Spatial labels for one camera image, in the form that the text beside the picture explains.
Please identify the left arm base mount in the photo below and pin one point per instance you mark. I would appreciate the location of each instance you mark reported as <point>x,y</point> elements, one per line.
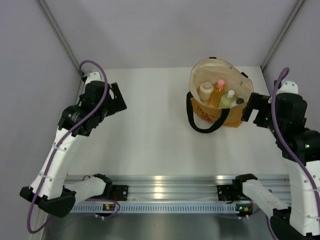
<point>119,193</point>

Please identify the grey slotted cable duct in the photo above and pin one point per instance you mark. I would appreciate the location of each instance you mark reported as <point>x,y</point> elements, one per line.
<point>159,208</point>

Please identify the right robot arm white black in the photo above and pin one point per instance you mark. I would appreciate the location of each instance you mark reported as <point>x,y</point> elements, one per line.
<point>299,220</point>

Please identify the small bottle black cap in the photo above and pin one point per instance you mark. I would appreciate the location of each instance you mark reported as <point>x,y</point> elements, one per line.
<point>237,102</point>

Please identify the right aluminium frame post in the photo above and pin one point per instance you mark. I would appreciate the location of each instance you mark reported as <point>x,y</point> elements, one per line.
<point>297,7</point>

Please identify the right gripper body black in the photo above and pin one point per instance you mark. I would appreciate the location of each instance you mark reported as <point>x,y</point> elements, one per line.
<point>265,117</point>

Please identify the green bottle white cap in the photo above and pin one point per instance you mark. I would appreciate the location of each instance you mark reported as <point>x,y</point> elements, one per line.
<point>227,99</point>

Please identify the cream jar bottle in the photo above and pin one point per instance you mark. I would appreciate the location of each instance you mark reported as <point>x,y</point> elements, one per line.
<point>205,92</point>

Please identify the left aluminium frame post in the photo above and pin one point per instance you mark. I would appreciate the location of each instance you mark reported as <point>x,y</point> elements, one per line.
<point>42,4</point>

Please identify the tan canvas bag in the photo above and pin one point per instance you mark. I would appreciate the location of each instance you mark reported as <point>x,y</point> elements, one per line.
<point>205,119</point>

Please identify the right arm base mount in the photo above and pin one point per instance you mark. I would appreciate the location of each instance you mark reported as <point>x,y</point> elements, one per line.
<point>226,193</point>

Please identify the orange bottle pink cap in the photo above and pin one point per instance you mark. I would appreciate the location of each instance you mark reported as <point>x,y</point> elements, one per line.
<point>218,91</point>

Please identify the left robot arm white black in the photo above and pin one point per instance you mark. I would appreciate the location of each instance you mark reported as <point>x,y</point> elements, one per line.
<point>49,191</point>

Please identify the aluminium frame post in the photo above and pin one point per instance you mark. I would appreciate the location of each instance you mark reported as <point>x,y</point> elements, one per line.
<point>297,7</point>
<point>42,4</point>

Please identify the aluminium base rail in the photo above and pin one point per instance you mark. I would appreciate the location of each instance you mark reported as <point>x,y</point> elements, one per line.
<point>190,188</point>

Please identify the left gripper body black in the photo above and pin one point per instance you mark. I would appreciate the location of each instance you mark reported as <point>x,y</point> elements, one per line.
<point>106,108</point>

